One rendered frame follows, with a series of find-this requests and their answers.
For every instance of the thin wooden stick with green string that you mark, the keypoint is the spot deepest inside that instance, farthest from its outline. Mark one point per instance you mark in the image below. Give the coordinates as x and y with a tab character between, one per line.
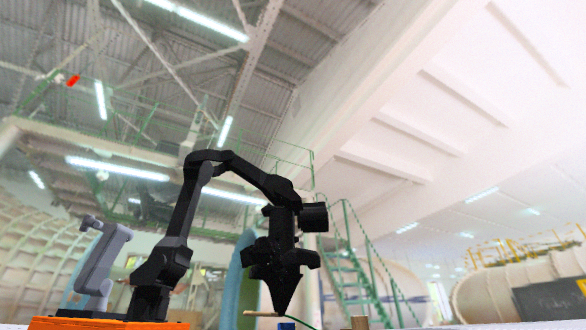
271	314

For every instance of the blue block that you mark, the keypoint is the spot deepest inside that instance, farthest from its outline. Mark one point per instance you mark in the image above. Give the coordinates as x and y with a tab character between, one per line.
286	326

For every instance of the tan wooden cylinder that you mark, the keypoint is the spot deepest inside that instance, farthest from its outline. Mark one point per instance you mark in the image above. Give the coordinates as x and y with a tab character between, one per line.
359	323

